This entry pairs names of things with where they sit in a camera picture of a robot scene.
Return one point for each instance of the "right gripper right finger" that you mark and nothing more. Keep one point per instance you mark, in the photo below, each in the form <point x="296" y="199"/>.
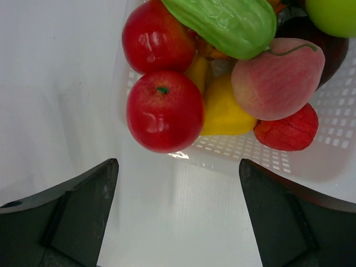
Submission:
<point x="295" y="225"/>

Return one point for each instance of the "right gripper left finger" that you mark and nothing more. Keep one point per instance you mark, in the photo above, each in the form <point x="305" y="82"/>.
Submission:
<point x="63" y="225"/>

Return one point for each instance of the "pink peach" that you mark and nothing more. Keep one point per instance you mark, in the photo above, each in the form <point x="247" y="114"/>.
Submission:
<point x="280" y="81"/>

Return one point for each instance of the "red apple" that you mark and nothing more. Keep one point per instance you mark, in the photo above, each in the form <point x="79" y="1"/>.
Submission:
<point x="153" y="39"/>
<point x="165" y="111"/>

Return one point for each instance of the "green cucumber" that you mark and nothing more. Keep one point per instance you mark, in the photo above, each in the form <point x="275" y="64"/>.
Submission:
<point x="239" y="29"/>

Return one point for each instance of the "white plastic basket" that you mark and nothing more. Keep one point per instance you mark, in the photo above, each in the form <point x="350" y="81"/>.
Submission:
<point x="327" y="165"/>

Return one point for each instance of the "red wrinkled fruit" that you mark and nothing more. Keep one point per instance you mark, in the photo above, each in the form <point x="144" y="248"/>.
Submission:
<point x="293" y="133"/>

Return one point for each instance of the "yellow pepper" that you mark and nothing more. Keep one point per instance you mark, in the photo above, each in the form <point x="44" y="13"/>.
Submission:
<point x="223" y="116"/>

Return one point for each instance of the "dark purple fruit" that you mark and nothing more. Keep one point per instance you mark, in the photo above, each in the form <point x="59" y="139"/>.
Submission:
<point x="335" y="48"/>

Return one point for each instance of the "green apple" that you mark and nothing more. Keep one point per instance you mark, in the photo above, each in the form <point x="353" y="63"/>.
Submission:
<point x="333" y="17"/>

